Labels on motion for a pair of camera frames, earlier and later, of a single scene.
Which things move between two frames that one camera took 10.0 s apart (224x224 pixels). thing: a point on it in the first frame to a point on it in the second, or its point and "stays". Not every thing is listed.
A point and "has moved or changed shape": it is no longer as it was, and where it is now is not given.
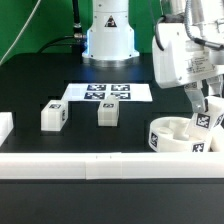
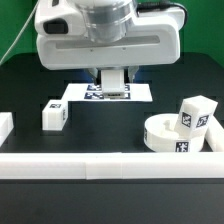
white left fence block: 6,124 stays
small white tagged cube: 54,115 stays
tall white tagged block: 108,113 to 113,84
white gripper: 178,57 to 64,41
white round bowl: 168,134 has moved or changed shape
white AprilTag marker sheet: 96,92 stays
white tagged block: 202,123 has moved or changed shape
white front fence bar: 113,165 stays
